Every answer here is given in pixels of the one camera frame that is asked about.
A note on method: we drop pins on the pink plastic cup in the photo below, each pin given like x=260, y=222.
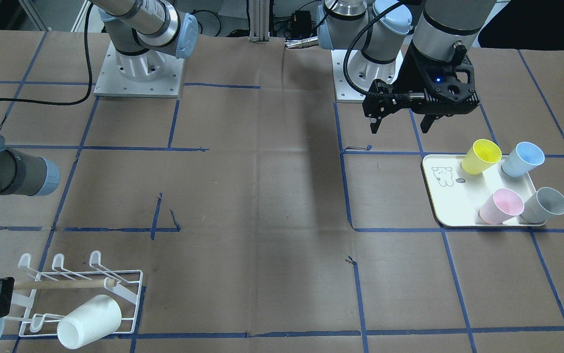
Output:
x=502, y=205

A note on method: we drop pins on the yellow plastic cup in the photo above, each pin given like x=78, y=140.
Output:
x=483, y=154

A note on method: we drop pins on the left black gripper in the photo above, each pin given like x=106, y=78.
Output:
x=413, y=73

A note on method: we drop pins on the white plastic cup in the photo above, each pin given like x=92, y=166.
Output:
x=93, y=320

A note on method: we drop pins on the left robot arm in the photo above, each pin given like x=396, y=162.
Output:
x=381, y=29

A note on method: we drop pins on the white wire cup rack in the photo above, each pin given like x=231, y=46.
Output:
x=43, y=298

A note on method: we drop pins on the blue plastic cup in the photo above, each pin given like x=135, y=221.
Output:
x=525, y=157

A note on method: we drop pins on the cream plastic tray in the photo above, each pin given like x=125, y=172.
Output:
x=456, y=196

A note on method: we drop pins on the aluminium frame post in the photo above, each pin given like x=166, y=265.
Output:
x=259, y=18

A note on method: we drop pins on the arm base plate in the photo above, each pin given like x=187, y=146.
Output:
x=362, y=74
x=148, y=75

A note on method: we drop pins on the grey plastic cup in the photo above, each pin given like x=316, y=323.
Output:
x=545, y=204

